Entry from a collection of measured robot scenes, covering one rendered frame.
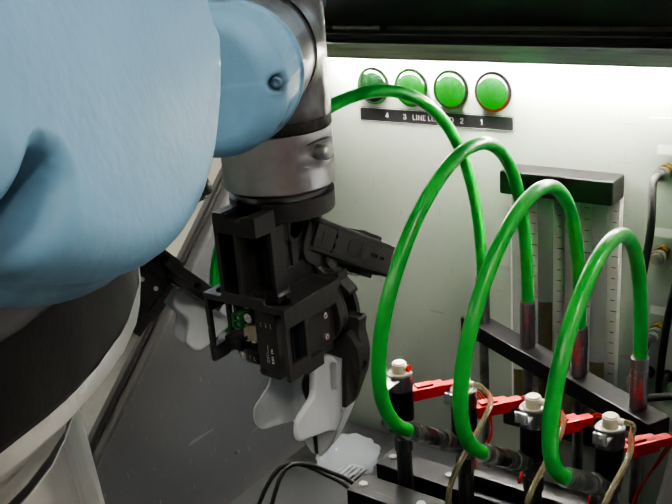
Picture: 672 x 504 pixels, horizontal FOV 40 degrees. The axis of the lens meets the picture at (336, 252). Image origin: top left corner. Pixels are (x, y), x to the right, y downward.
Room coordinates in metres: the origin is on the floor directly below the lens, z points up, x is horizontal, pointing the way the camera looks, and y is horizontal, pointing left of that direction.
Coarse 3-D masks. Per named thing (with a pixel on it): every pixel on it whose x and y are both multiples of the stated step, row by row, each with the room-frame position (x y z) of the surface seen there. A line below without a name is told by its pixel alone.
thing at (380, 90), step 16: (336, 96) 0.95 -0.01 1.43; (352, 96) 0.96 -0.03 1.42; (368, 96) 0.97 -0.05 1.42; (384, 96) 0.99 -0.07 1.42; (400, 96) 1.00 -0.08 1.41; (416, 96) 1.01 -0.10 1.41; (432, 112) 1.03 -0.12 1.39; (448, 128) 1.04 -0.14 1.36; (464, 160) 1.05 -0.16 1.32; (464, 176) 1.06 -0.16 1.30; (480, 208) 1.07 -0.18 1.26; (480, 224) 1.07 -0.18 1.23; (480, 240) 1.07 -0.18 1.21; (480, 256) 1.07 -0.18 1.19
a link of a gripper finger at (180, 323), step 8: (168, 296) 0.86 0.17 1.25; (192, 296) 0.87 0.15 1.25; (168, 304) 0.86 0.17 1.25; (176, 312) 0.86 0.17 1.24; (176, 320) 0.86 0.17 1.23; (184, 320) 0.86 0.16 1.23; (176, 328) 0.86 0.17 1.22; (184, 328) 0.86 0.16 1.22; (176, 336) 0.86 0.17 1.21; (184, 336) 0.86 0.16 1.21
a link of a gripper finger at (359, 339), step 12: (348, 312) 0.60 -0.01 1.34; (360, 312) 0.60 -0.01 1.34; (348, 324) 0.59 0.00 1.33; (360, 324) 0.59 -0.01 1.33; (348, 336) 0.58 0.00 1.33; (360, 336) 0.59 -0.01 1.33; (336, 348) 0.59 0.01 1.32; (348, 348) 0.58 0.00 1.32; (360, 348) 0.58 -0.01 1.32; (348, 360) 0.59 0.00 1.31; (360, 360) 0.58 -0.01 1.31; (348, 372) 0.59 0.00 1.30; (360, 372) 0.58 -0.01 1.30; (348, 384) 0.59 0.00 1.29; (360, 384) 0.59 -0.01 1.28; (348, 396) 0.59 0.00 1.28
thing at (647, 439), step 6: (636, 438) 0.78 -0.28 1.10; (642, 438) 0.78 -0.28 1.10; (648, 438) 0.78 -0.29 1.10; (654, 438) 0.78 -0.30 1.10; (660, 438) 0.78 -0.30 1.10; (666, 438) 0.78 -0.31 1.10; (636, 444) 0.77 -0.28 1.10; (642, 444) 0.77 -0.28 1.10; (648, 444) 0.77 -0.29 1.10; (654, 444) 0.78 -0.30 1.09; (660, 444) 0.78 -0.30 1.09; (666, 444) 0.78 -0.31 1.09; (636, 450) 0.77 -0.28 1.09; (642, 450) 0.77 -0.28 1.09; (648, 450) 0.77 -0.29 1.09; (654, 450) 0.78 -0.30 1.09; (636, 456) 0.77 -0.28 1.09
